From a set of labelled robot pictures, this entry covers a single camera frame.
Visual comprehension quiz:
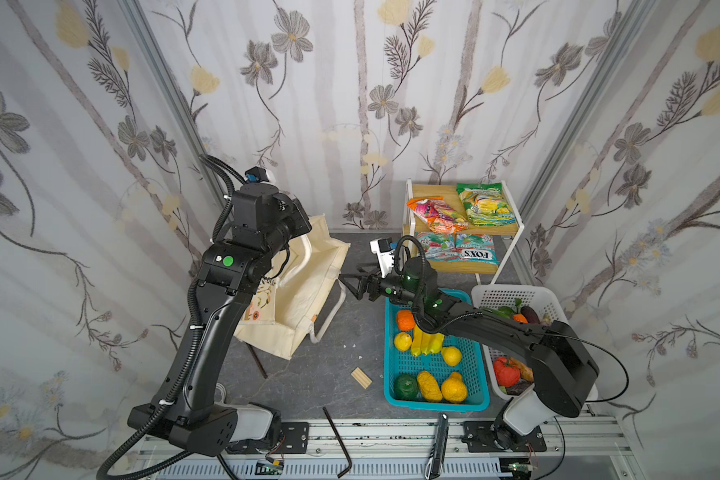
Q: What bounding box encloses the green snack bag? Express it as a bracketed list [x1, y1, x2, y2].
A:
[456, 183, 516, 227]

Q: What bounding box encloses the black metal cylinder tool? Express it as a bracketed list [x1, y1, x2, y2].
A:
[424, 412, 449, 480]

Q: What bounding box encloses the green bell pepper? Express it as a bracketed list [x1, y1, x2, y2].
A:
[393, 374, 419, 401]

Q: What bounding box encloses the orange pink snack bag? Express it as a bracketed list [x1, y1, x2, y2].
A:
[406, 196, 470, 234]

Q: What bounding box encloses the yellow lemon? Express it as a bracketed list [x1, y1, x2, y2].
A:
[393, 332, 413, 352]
[441, 346, 463, 367]

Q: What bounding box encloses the red tomato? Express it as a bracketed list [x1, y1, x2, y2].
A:
[493, 357, 522, 388]

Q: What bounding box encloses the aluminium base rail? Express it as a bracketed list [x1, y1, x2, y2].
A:
[155, 415, 645, 479]

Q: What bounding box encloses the purple eggplant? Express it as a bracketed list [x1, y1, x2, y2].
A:
[520, 305, 541, 324]

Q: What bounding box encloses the Fox's candy bag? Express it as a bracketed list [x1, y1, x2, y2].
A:
[416, 232, 500, 265]

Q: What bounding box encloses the white wooden two-tier shelf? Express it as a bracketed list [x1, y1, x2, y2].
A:
[402, 178, 526, 284]

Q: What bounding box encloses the yellow banana bunch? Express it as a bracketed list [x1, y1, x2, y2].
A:
[410, 327, 445, 357]

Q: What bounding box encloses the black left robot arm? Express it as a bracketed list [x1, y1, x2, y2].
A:
[96, 154, 312, 479]

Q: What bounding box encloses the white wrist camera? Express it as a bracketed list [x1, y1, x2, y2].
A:
[370, 237, 395, 278]
[245, 166, 277, 184]

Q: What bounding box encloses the yellow gourd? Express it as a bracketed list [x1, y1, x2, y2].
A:
[441, 372, 469, 404]

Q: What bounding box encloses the orange tangerine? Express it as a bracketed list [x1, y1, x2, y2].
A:
[396, 309, 416, 332]

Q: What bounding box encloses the black hex key on floor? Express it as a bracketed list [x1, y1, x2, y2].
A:
[246, 344, 268, 379]

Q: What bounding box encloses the cream canvas grocery bag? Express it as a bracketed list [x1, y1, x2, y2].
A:
[234, 215, 350, 360]

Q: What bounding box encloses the black hex key on rail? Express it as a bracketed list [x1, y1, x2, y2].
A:
[322, 406, 353, 479]

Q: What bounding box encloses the teal plastic basket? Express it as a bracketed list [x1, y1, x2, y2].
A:
[384, 299, 491, 413]

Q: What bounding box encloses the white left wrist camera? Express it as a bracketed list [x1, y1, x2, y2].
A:
[245, 166, 277, 184]

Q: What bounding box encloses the white plastic basket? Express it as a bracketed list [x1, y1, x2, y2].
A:
[470, 284, 568, 401]

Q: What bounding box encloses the yellow corn cob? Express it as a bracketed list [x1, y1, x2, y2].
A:
[416, 371, 443, 403]

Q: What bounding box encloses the small wooden block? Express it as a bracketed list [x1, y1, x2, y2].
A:
[351, 368, 372, 389]

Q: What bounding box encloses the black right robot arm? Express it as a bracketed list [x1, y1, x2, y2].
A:
[339, 235, 599, 451]

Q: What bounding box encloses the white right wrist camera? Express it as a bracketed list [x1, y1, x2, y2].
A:
[370, 237, 395, 278]

